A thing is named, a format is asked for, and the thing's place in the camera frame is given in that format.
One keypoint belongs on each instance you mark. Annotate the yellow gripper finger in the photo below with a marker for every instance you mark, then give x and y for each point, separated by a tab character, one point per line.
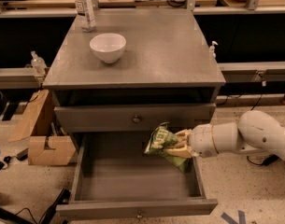
184	134
182	152

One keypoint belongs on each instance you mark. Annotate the clear sanitizer bottle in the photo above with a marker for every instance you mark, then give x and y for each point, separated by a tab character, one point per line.
38	64

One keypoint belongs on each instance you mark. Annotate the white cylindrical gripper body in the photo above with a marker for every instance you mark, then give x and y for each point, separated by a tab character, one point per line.
200	140

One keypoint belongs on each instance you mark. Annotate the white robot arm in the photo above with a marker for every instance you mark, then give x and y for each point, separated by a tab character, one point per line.
255	133

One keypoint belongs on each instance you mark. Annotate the clear plastic water bottle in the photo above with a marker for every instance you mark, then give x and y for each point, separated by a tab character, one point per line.
85	12

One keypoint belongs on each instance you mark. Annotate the green jalapeno chip bag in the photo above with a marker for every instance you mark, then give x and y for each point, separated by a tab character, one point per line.
162	139

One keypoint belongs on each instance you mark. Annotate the white ceramic bowl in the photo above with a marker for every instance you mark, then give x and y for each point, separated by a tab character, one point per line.
108	47

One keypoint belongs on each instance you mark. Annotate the small white pump bottle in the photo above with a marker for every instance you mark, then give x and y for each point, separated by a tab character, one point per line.
214	44

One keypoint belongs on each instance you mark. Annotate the grey upper drawer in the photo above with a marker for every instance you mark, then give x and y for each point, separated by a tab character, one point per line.
119	118

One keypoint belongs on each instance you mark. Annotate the open middle drawer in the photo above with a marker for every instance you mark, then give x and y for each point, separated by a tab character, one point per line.
114	178

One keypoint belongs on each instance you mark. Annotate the grey drawer cabinet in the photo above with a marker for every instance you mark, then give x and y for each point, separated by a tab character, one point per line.
166	61

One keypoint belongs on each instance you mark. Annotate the small black adapter left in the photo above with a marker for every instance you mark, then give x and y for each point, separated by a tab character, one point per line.
21	156

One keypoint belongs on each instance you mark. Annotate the cardboard box pieces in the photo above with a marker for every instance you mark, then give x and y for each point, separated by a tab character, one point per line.
37	124

